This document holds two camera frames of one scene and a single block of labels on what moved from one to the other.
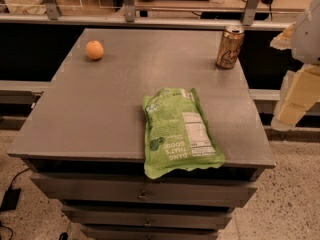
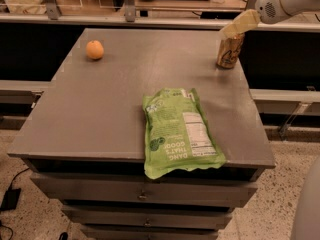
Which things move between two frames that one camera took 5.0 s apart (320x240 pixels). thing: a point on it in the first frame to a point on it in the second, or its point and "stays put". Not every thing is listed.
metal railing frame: (53, 18) stays put
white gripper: (308, 34) to (269, 6)
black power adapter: (11, 198) stays put
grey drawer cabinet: (84, 141) stays put
